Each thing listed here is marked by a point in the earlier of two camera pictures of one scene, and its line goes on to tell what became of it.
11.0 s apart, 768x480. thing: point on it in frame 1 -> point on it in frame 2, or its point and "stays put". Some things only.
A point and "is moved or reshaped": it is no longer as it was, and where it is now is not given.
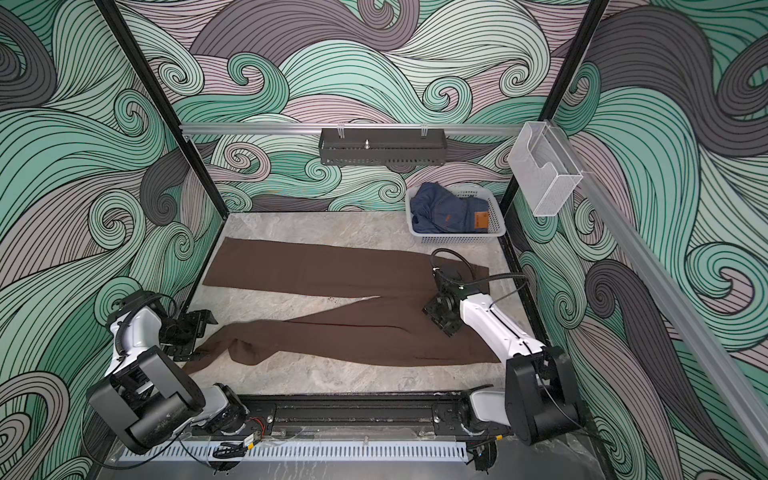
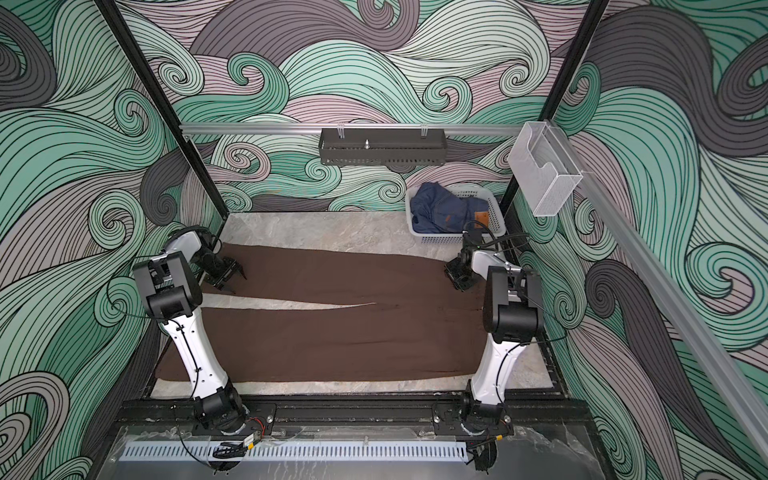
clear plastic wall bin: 546,173 stays put
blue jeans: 437,209 stays put
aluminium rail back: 352,128 stays put
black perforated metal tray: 383,146 stays put
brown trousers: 393,328 is moved or reshaped
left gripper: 196,319 -> 231,267
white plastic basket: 496,227 stays put
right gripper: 448,328 -> 450,271
